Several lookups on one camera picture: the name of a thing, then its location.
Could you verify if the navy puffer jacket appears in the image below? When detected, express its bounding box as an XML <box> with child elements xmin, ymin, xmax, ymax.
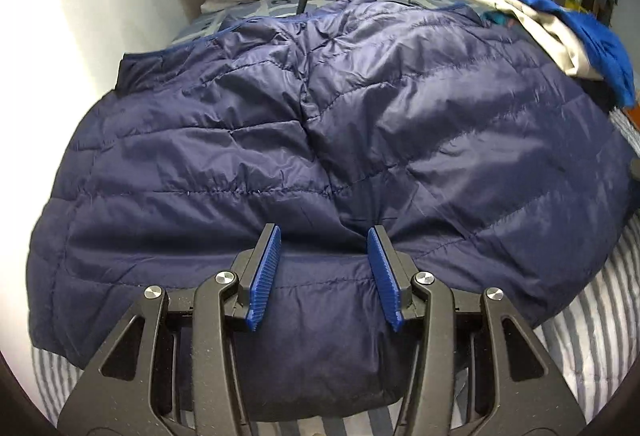
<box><xmin>26</xmin><ymin>0</ymin><xmax>640</xmax><ymax>424</ymax></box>

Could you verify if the blue and white jacket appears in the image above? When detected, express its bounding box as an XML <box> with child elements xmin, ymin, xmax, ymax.
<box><xmin>466</xmin><ymin>0</ymin><xmax>638</xmax><ymax>109</ymax></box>

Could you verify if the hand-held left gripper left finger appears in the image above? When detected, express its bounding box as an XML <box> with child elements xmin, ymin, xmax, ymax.
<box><xmin>56</xmin><ymin>223</ymin><xmax>282</xmax><ymax>436</ymax></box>

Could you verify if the blue checked blanket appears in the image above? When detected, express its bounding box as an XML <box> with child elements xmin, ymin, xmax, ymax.
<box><xmin>172</xmin><ymin>0</ymin><xmax>481</xmax><ymax>52</ymax></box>

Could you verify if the dark green folded garment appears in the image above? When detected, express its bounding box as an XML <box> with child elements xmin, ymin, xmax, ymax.
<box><xmin>482</xmin><ymin>9</ymin><xmax>516</xmax><ymax>30</ymax></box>

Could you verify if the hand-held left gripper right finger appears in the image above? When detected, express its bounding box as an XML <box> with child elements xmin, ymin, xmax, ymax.
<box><xmin>367</xmin><ymin>225</ymin><xmax>587</xmax><ymax>436</ymax></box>

